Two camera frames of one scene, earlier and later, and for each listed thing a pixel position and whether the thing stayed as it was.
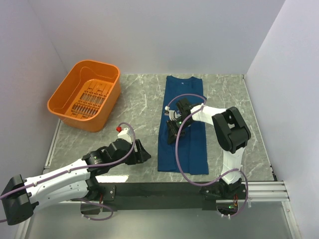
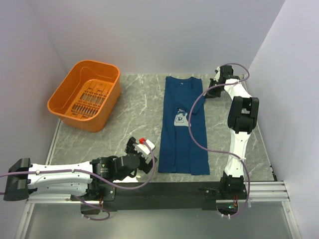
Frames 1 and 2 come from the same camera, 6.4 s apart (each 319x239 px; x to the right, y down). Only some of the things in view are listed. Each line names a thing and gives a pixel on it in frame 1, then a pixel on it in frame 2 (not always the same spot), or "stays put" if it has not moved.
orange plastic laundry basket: (86, 97) stays put
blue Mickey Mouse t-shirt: (193, 149) stays put
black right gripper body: (175, 125) to (214, 92)
